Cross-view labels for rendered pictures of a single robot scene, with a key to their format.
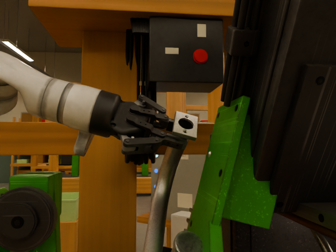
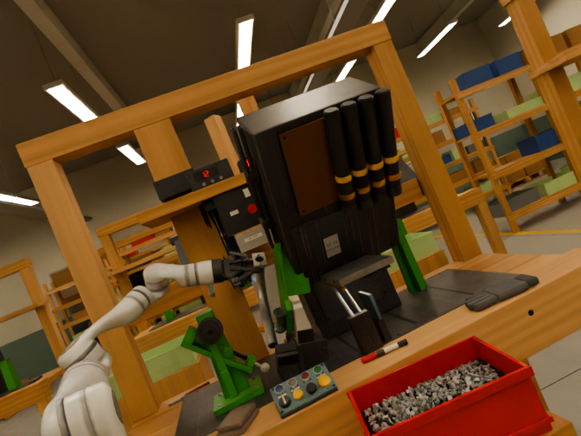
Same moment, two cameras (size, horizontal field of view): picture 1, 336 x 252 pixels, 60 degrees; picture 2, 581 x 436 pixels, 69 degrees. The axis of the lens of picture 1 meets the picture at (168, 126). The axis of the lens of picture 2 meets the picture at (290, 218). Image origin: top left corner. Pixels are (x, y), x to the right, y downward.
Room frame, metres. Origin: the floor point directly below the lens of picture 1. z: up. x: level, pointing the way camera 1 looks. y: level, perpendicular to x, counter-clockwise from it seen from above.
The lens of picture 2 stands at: (-0.86, -0.06, 1.32)
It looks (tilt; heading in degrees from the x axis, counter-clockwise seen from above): 0 degrees down; 355
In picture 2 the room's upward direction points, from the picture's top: 23 degrees counter-clockwise
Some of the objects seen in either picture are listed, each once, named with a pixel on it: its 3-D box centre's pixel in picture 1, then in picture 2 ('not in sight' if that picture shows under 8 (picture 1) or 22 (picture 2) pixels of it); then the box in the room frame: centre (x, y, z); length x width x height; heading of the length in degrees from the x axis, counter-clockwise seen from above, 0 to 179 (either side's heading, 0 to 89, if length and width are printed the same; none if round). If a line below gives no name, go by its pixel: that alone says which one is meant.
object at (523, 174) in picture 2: not in sight; (511, 169); (8.69, -6.12, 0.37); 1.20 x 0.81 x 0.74; 96
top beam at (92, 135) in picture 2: not in sight; (220, 91); (0.80, -0.14, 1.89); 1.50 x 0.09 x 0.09; 96
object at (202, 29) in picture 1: (182, 57); (241, 209); (0.70, -0.04, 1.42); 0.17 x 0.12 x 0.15; 96
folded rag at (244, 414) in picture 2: not in sight; (237, 420); (0.21, 0.17, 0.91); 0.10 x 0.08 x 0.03; 154
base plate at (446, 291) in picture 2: not in sight; (341, 343); (0.50, -0.17, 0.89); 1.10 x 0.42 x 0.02; 96
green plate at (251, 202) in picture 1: (236, 171); (290, 272); (0.43, -0.10, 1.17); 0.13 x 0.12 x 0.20; 96
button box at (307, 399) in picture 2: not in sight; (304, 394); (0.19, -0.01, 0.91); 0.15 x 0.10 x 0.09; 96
